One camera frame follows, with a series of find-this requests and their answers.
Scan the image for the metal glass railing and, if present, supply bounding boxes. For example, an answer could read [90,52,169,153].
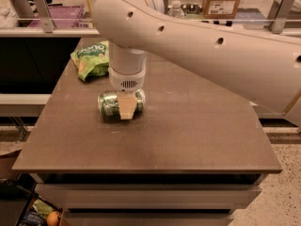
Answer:
[0,0,301,38]

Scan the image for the orange fruit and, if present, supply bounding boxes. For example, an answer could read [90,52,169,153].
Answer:
[46,211,60,226]

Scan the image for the clear water bottle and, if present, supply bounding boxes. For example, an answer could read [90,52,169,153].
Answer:
[167,0,185,19]

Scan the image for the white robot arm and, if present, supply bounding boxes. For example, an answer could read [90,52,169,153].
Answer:
[93,0,301,126]

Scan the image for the box of snack packages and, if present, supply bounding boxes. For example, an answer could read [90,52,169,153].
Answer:
[17,200,62,226]

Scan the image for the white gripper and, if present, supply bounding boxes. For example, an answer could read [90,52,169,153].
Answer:
[109,68,146,120]

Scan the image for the cardboard box with label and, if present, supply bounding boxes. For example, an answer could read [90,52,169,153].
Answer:
[202,0,241,19]

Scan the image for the purple plastic crate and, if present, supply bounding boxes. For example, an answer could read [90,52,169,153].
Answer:
[29,5,84,29]

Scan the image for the green snack bag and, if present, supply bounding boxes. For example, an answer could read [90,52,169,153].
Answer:
[71,40,109,82]

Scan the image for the green soda can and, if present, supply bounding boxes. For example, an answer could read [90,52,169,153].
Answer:
[98,89,146,117]

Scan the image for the grey table drawer unit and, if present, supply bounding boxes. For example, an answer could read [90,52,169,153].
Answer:
[36,183,261,226]

